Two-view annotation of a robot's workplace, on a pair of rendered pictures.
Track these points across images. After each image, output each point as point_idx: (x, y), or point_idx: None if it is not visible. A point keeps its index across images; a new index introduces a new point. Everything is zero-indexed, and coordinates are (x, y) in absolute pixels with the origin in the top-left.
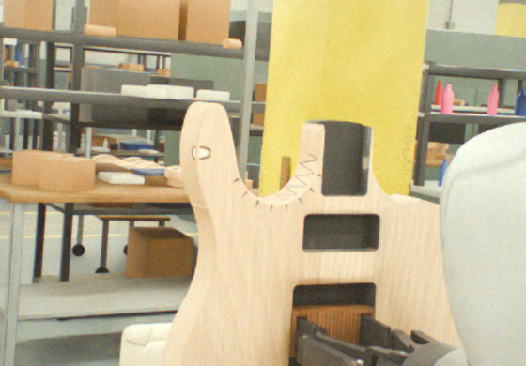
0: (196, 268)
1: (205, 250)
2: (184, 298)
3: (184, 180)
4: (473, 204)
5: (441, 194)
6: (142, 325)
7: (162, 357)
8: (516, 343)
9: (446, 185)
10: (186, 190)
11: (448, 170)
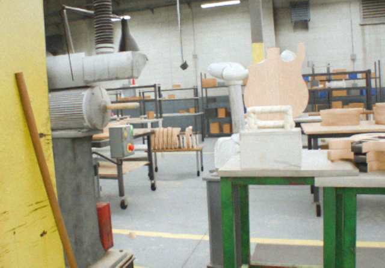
0: (301, 74)
1: (301, 70)
2: (303, 80)
3: (304, 57)
4: None
5: (294, 57)
6: (284, 106)
7: (307, 91)
8: None
9: (295, 56)
10: (303, 59)
11: (293, 54)
